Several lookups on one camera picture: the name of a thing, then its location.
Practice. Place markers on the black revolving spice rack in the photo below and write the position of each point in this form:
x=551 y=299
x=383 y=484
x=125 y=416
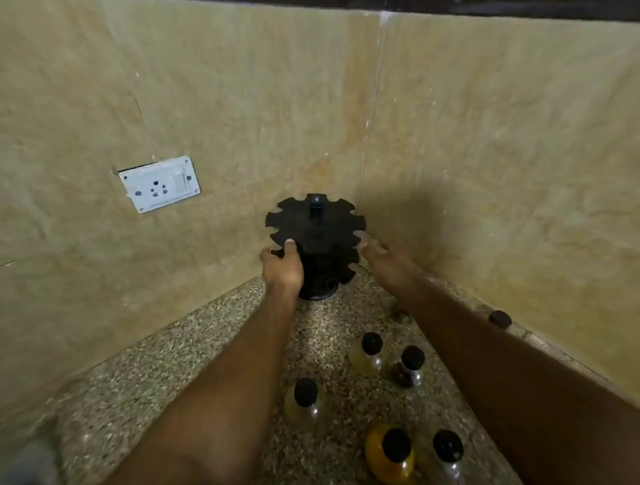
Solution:
x=320 y=227

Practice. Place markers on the black jar cap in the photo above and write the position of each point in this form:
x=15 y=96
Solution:
x=500 y=320

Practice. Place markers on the clear spice jar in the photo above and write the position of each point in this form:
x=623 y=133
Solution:
x=447 y=454

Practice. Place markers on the person's left thumb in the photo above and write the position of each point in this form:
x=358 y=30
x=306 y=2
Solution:
x=292 y=248

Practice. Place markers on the dark overhead shelf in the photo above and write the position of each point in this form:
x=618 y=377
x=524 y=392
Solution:
x=450 y=7

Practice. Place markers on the dark brown spice jar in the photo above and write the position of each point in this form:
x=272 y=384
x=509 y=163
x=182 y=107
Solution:
x=407 y=369

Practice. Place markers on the bright yellow spice jar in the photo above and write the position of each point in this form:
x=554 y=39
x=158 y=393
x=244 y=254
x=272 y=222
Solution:
x=387 y=457

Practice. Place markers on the person's right hand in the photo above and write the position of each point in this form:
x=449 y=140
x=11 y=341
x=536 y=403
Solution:
x=392 y=267

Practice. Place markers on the person's left forearm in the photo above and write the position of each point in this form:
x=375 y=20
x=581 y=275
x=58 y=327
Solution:
x=225 y=399

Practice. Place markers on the person's right forearm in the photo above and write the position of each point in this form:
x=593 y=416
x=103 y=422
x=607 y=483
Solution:
x=525 y=394

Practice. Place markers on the pale yellow spice jar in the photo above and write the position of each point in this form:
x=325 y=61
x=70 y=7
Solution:
x=367 y=357
x=304 y=404

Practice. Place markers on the white wall socket with switch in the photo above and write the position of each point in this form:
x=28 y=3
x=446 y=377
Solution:
x=159 y=185

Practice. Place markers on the person's right fingers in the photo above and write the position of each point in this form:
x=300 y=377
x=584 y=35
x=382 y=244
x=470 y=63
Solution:
x=372 y=248

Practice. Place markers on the person's left hand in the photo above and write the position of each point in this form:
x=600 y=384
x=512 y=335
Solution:
x=284 y=272

